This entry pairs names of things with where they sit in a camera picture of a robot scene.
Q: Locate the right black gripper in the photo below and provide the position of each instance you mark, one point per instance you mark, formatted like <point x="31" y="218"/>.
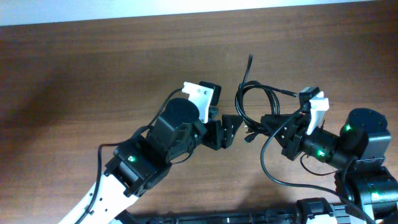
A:
<point x="291" y="137"/>

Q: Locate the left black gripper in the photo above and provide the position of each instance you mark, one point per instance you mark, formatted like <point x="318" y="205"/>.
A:
<point x="212" y="133"/>

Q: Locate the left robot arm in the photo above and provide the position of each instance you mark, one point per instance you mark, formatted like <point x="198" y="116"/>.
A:
<point x="142" y="161"/>

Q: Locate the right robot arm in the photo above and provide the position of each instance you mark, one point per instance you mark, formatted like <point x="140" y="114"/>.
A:
<point x="363" y="184"/>

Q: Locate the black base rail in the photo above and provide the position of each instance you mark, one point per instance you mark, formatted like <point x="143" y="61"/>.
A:
<point x="310" y="210"/>

